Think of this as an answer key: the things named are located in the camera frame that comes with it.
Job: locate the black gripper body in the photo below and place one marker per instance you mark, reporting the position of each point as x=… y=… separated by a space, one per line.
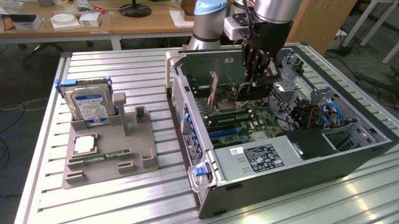
x=274 y=37

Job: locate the graphics card with metal bracket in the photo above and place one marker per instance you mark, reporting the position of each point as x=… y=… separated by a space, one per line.
x=254 y=92

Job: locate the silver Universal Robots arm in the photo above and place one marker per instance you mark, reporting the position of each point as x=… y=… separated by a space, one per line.
x=206 y=25

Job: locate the tall metal disk bay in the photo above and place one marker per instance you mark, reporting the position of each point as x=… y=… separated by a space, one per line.
x=290 y=91

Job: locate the wooden cabinet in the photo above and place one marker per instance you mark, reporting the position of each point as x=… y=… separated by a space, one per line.
x=318 y=23

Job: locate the CPU socket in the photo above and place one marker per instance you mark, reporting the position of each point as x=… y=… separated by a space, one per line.
x=226 y=107

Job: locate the green motherboard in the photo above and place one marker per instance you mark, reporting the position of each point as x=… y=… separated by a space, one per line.
x=262 y=116

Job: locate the black installed RAM stick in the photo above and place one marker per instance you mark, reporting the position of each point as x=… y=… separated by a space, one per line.
x=230 y=119
x=227 y=114

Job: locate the white paper booklet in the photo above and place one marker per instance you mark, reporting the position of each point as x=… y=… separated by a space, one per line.
x=179 y=19

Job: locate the brown cardboard box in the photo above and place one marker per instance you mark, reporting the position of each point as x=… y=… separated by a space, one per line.
x=188 y=8

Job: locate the blue expansion slot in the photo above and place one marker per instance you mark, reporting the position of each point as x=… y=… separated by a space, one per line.
x=225 y=132

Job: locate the wooden desk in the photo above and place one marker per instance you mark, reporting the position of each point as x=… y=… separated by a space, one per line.
x=134 y=25

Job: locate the low metal disk bay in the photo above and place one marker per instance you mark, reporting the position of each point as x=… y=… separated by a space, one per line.
x=346 y=137

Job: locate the grey power supply unit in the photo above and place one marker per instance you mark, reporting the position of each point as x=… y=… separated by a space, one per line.
x=237 y=163

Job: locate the black round stand base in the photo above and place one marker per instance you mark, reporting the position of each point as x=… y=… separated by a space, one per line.
x=135 y=10

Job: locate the blue case latch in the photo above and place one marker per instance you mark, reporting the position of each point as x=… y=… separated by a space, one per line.
x=199 y=173

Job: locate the open black PC case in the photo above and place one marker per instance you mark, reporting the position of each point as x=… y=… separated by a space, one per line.
x=281 y=186

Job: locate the small white box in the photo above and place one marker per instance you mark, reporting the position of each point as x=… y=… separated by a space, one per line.
x=90 y=19

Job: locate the grey parts rack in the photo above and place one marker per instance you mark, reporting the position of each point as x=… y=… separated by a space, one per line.
x=108 y=137

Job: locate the green RAM stick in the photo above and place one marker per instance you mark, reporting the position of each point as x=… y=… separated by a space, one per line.
x=112 y=154

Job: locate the white round-topped box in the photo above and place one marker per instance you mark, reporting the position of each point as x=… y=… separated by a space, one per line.
x=64 y=21

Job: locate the silver CPU chip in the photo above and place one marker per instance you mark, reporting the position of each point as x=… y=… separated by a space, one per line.
x=84 y=144

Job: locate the black chair base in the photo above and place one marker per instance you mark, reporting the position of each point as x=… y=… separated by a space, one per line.
x=38 y=50

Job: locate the white box with black top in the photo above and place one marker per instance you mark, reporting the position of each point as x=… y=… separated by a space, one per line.
x=26 y=22

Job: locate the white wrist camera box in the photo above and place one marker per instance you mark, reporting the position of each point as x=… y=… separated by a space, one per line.
x=234 y=29

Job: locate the white table frame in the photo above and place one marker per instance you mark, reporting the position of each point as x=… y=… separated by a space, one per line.
x=374 y=28

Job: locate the hard disk with blue bracket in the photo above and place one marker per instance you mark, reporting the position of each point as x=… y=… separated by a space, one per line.
x=88 y=105

